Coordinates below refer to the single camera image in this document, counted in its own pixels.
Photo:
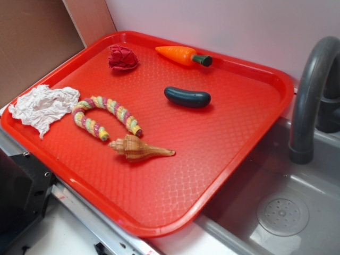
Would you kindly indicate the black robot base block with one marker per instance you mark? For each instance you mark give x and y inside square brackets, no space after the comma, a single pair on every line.
[25,187]

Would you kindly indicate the red plastic tray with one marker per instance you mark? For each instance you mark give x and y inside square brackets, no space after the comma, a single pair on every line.
[159,195]

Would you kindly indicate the dark green toy cucumber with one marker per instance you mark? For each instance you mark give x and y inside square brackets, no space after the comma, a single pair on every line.
[186,98]

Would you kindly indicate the tan spiral seashell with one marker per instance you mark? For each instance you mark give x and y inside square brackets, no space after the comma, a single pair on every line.
[135,150]

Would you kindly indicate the orange plastic toy carrot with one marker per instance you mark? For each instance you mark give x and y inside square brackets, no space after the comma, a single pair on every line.
[184,55]

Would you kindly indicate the red crumpled cloth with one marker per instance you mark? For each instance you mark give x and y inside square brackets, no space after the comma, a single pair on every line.
[122,58]

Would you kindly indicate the grey plastic sink basin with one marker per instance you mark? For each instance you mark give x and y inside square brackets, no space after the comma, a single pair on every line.
[231,215]

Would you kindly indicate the white crumpled cloth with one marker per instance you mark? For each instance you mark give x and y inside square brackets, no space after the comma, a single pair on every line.
[43,106]

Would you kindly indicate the grey sink drain cover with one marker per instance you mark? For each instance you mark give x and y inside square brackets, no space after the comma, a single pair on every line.
[282,214]

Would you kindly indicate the grey plastic faucet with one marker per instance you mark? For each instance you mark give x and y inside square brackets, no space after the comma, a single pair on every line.
[317,100]

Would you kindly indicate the brown cardboard panel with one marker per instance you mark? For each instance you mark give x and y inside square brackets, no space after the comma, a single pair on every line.
[38,36]

